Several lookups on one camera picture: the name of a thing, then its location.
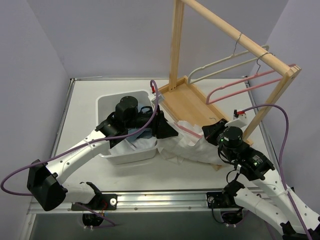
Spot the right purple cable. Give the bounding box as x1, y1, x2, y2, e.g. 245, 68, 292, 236
242, 103, 316, 240

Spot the aluminium mounting rail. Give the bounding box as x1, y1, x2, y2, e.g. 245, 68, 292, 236
24, 189, 283, 216

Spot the pink hanger front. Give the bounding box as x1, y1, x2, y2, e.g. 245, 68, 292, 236
205, 51, 297, 106

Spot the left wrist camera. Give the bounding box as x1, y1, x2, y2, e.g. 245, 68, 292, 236
149, 93, 165, 105

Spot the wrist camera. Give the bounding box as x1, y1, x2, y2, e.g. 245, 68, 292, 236
224, 109, 248, 128
149, 93, 165, 105

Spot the white skirt front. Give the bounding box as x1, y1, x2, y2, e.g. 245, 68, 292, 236
109, 137, 157, 155

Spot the pink hanger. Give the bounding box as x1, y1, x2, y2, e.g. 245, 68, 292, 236
205, 51, 297, 106
174, 122, 202, 139

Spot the white pleated skirt back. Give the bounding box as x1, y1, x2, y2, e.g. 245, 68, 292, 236
157, 120, 227, 166

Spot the cream white hanger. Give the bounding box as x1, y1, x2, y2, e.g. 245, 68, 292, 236
187, 33, 271, 86

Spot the pink hanger back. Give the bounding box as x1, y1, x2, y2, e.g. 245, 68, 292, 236
174, 122, 202, 139

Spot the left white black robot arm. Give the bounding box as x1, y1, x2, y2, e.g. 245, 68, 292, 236
27, 96, 178, 211

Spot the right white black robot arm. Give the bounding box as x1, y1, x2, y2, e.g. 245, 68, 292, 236
202, 119, 320, 240

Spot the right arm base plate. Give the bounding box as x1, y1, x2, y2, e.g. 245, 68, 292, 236
206, 191, 228, 209

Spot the blue denim skirt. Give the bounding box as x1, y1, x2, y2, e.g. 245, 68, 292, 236
126, 128, 153, 142

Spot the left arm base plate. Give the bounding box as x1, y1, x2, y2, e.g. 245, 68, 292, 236
75, 192, 118, 211

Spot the wooden clothes rack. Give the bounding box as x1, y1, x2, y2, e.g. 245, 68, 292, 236
157, 0, 302, 172

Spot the white plastic basket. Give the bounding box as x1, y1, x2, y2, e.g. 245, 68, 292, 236
95, 89, 157, 165

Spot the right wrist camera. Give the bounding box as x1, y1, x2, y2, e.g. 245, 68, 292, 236
224, 109, 248, 128

